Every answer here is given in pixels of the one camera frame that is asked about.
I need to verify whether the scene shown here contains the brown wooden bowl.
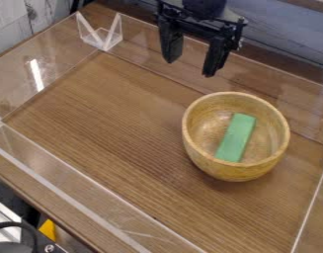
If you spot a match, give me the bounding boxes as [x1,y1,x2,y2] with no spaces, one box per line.
[182,92,290,182]

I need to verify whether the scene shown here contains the clear acrylic tray wall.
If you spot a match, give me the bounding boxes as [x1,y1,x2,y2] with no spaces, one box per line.
[0,6,323,253]

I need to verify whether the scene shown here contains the yellow sticker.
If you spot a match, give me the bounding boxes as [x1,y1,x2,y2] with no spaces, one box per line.
[39,219,56,241]

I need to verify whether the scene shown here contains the clear acrylic corner bracket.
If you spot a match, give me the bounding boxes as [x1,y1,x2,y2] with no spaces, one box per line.
[75,13,123,51]

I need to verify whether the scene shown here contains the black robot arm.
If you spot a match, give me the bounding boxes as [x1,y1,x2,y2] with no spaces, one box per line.
[156,0,248,77]

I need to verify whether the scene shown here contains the black cable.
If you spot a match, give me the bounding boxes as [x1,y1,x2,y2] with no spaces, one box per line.
[0,220,40,253]

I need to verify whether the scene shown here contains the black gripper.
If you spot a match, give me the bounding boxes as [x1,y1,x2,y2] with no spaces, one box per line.
[157,0,248,77]

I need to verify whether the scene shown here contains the green rectangular block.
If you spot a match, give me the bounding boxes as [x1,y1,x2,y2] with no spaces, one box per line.
[215,113,256,162]

